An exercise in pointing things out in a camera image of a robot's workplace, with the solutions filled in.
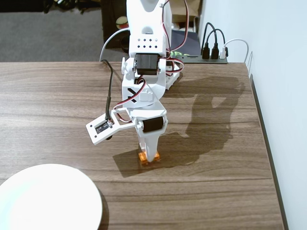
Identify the white round plate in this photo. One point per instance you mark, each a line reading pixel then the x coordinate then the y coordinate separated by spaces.
pixel 48 198

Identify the orange lego block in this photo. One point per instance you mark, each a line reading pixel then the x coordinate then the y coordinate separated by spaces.
pixel 142 158

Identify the dark mat green print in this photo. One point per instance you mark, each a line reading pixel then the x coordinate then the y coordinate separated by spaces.
pixel 192 43

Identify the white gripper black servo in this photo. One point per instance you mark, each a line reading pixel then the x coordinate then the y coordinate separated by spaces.
pixel 152 124

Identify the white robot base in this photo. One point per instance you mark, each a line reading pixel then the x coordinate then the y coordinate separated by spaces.
pixel 172 79

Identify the brown cardboard box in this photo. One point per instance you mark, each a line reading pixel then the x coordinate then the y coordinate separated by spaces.
pixel 189 8

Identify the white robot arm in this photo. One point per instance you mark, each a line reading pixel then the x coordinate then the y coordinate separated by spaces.
pixel 148 24

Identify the black cabinet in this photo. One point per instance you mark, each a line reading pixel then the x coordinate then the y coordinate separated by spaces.
pixel 109 19

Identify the black USB hub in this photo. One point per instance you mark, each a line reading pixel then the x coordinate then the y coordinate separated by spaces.
pixel 192 60

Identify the red and yellow ball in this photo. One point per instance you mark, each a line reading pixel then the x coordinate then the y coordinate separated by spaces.
pixel 121 22

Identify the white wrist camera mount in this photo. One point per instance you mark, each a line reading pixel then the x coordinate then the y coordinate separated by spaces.
pixel 100 129

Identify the black chair base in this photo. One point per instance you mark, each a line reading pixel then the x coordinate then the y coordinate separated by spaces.
pixel 72 4

